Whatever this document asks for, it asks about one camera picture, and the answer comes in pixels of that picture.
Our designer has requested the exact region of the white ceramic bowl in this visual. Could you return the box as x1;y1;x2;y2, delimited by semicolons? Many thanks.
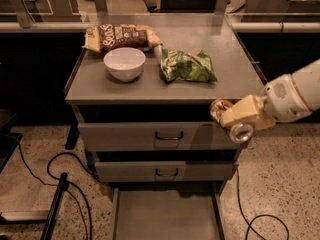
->
103;47;146;82

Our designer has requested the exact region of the black cable on left floor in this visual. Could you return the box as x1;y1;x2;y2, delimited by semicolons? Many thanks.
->
3;133;101;240

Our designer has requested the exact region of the black bar on floor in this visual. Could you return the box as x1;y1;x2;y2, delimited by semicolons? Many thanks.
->
40;173;67;240

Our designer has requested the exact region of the dark object at left edge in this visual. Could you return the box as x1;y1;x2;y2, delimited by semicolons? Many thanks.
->
0;109;22;173

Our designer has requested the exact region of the grey top drawer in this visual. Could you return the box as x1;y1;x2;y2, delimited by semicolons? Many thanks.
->
78;122;246;152

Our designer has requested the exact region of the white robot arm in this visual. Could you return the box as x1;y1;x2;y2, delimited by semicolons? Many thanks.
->
220;60;320;130

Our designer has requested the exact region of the white horizontal rail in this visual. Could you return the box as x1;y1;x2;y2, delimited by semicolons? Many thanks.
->
0;22;320;33

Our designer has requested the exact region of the black cable on right floor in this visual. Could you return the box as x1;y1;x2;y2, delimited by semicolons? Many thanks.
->
235;168;290;240

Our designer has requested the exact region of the green chip bag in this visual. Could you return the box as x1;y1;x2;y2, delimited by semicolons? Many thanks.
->
160;49;217;83

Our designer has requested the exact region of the black cable on floor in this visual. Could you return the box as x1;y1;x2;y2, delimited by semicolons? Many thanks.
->
3;133;101;240
235;168;290;240

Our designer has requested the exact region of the grey middle drawer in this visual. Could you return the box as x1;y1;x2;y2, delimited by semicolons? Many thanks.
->
95;161;238;183

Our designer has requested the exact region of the grey drawer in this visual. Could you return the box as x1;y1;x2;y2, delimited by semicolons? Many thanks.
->
78;122;246;152
95;161;238;183
110;188;227;240

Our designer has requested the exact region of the grey drawer cabinet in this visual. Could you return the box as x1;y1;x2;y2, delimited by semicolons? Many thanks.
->
63;13;274;240

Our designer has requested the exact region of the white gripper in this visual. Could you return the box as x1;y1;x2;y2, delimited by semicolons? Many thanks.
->
220;73;314;131

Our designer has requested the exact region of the grey bottom drawer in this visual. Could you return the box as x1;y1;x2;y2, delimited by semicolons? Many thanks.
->
110;188;227;240

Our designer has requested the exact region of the orange soda can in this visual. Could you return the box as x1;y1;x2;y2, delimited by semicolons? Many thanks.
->
210;99;254;144

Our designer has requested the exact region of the brown yellow snack bag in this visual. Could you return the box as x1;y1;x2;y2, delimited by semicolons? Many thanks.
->
84;24;162;53

